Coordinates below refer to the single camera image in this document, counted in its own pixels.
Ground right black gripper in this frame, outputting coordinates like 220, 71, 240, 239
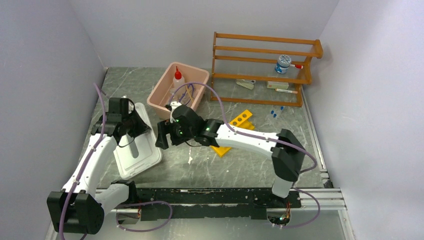
155, 117, 196, 149

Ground white plastic tray lid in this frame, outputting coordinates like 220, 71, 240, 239
113, 102, 162, 180

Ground tan rubber tubing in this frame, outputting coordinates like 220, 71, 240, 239
184, 83, 195, 101

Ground blue safety glasses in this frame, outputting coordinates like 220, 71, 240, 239
178, 84, 195, 105

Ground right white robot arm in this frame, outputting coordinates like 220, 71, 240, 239
155, 105, 306, 207

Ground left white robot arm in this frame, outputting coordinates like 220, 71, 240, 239
46, 97, 162, 236

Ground pink plastic bin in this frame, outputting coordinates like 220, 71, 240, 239
147, 62, 210, 119

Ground red-capped squeeze bottle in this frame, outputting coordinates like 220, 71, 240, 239
173, 66, 185, 89

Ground yellow test tube rack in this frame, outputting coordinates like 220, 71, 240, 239
211, 109, 255, 158

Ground white stapler-like object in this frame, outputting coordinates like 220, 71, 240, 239
236, 79, 256, 90

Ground orange wooden shelf rack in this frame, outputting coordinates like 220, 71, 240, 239
210, 32, 324, 107

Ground small white box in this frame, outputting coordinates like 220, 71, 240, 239
266, 81, 290, 90

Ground red-tipped tube on shelf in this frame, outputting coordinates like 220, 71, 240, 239
275, 88, 298, 94

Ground blue-lidded jar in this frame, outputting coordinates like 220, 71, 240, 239
274, 54, 292, 74

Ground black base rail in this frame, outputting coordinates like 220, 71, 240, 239
116, 187, 301, 221

